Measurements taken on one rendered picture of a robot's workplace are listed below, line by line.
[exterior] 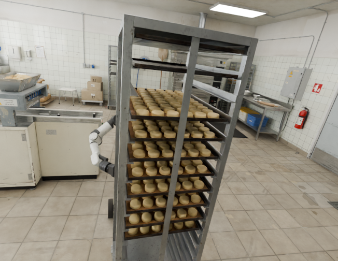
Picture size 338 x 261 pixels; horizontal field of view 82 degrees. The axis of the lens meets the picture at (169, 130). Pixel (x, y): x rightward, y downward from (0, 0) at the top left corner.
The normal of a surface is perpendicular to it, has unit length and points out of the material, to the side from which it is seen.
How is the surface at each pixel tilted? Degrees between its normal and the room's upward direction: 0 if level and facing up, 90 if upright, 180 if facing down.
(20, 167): 90
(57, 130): 90
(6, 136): 90
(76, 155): 90
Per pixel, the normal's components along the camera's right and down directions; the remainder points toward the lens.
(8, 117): 0.23, 0.37
